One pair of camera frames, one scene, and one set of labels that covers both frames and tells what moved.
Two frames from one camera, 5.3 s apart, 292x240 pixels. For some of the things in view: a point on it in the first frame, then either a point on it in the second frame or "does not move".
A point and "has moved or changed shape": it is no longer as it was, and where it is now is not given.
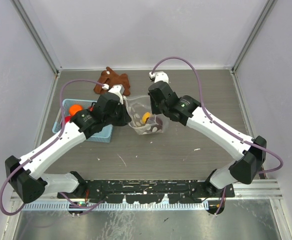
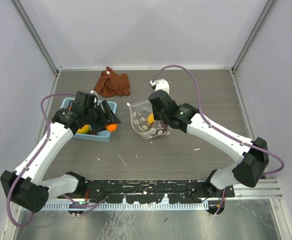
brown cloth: x=109 y=76 does not move
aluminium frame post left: x=26 y=12 does not move
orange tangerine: x=73 y=109 has moved or changed shape
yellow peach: x=145 y=116 → x=150 y=118
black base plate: x=150 y=191 does not move
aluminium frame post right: x=265 y=14 does not move
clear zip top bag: x=142 y=120 has moved or changed shape
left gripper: x=125 y=118 → x=107 y=117
